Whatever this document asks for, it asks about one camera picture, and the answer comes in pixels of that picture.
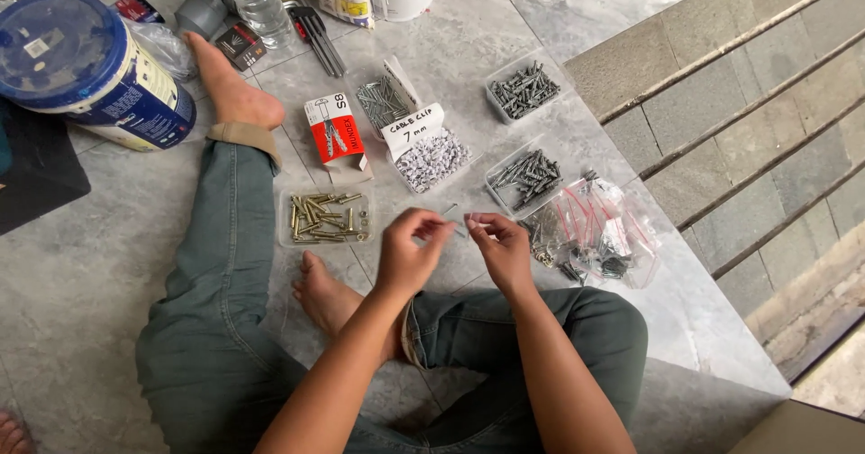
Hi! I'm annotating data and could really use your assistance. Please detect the person's left hand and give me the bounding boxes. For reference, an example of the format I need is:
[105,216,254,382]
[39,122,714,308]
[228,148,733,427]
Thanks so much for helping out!
[375,207,458,299]

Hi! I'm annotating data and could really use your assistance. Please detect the person's green trousers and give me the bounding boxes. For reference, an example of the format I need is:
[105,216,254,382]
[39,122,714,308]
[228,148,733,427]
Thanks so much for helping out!
[135,136,650,454]

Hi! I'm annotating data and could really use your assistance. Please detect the clear water bottle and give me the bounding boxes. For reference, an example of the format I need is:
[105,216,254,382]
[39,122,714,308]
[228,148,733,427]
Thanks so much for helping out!
[216,0,297,51]

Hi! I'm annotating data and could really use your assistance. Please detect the black mat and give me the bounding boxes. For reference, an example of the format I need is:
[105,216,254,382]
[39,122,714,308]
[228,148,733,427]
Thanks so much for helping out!
[0,98,92,236]

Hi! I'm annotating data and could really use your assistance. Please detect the red packet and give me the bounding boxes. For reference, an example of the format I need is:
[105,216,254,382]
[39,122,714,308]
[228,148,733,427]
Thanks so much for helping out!
[111,0,166,24]

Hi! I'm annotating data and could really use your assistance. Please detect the red and white cardboard box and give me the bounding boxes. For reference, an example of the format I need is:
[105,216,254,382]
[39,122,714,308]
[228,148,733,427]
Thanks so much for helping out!
[303,92,374,185]

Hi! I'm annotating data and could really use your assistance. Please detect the clear tub of grey screws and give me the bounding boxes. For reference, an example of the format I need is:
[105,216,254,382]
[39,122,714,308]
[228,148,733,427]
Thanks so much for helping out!
[484,49,566,126]
[484,136,568,219]

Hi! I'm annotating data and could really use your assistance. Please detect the brown cardboard carton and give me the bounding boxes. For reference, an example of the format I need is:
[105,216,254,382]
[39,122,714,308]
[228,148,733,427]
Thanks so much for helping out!
[726,400,865,454]

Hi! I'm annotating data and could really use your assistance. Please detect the white handwritten paper label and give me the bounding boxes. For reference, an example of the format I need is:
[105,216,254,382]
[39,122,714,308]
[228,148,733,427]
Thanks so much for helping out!
[381,103,446,162]

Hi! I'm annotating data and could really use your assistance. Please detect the blue paint bucket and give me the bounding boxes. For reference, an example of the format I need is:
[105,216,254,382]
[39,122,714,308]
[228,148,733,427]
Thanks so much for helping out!
[0,0,198,153]

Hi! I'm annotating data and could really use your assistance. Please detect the small black box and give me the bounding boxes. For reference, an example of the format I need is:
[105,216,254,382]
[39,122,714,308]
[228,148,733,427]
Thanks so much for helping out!
[215,22,269,72]

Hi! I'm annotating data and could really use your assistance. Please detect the heap of clear zip bags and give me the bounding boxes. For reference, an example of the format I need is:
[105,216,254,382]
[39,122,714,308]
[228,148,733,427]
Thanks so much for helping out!
[519,169,664,290]

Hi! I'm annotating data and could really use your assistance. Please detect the clear tub of brass bolts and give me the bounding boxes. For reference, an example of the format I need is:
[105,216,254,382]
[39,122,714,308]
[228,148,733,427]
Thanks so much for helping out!
[278,186,377,250]

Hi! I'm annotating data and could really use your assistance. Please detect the person's right foot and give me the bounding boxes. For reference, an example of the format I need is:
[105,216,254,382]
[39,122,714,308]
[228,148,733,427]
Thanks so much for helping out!
[292,250,408,367]

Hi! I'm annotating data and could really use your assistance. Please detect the clear tub of cable clips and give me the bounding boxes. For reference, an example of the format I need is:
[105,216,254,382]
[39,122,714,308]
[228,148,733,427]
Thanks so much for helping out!
[382,103,478,195]

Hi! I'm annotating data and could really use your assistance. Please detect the black hex key set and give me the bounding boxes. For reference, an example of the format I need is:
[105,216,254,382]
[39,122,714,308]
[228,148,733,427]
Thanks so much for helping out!
[287,5,348,79]

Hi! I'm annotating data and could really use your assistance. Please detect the clear tub of steel nails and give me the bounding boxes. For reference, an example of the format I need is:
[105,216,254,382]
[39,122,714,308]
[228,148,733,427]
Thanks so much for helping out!
[345,55,424,141]

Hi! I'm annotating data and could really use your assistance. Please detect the person's right hand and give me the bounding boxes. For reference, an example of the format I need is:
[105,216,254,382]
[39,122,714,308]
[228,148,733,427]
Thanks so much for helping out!
[464,211,536,300]

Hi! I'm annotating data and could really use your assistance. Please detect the clear plastic bag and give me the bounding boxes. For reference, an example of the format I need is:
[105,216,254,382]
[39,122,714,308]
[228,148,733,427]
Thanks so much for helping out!
[125,17,199,82]

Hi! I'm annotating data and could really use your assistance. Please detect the person's left foot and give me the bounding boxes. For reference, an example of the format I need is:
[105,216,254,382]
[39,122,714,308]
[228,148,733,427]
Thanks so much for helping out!
[184,32,287,131]

